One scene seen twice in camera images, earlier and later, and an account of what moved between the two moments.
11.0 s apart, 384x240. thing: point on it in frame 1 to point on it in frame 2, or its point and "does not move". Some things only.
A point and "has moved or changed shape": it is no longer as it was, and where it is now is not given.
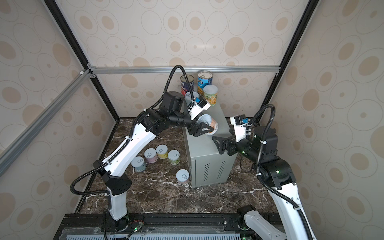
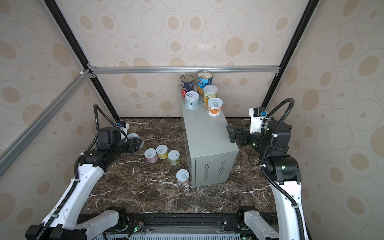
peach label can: [212, 122] to [214, 105]
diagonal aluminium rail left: [23, 137] does not move
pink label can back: [151, 155] does not move
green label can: [174, 156] does not move
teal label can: [188, 98] does not move
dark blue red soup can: [184, 87] does not move
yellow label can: [210, 92] does not move
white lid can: [138, 164] has moved or changed shape
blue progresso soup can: [204, 78] does not move
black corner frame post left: [64, 27] does not move
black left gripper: [196, 130] to [134, 144]
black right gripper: [231, 144] to [245, 134]
